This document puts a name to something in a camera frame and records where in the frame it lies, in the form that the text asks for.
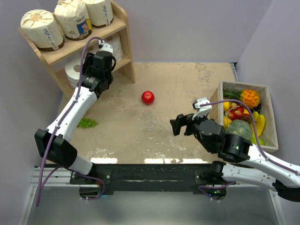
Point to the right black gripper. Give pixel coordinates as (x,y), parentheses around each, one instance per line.
(181,120)

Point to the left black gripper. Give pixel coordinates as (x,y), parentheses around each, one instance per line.
(88,62)

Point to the floral paper towel roll back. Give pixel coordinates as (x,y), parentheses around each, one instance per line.
(93,49)

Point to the white paper towel roll front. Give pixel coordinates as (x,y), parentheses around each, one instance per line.
(114,41)

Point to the paper roll plain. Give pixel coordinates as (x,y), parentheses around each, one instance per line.
(100,12)

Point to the paper roll cartoon label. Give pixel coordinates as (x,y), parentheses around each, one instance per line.
(73,18)

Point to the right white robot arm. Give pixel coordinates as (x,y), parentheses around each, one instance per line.
(241,160)

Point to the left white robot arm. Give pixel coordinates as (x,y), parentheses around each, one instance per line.
(53,143)

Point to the wooden three-tier shelf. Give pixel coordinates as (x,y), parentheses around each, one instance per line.
(119,25)

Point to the yellow lemon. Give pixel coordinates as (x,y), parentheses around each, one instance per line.
(226,106)

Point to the red apple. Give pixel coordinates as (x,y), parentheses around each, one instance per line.
(148,97)

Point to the red cherries cluster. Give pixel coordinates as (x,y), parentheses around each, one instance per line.
(238,113)

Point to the green melon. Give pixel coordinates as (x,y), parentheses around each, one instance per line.
(240,128)

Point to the green grapes bunch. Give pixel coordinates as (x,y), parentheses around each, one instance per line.
(87,123)

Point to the pineapple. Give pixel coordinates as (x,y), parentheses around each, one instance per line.
(251,98)

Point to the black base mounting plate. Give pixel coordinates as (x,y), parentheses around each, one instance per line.
(107,179)

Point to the yellow bananas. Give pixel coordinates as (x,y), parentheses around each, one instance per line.
(260,122)

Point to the wicker basket with liner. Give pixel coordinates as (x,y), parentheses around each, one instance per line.
(269,134)

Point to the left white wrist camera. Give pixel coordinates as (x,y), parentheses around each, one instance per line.
(105,49)

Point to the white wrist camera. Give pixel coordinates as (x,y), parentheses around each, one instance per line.
(200,109)
(105,49)

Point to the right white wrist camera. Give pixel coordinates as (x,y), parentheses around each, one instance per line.
(200,109)

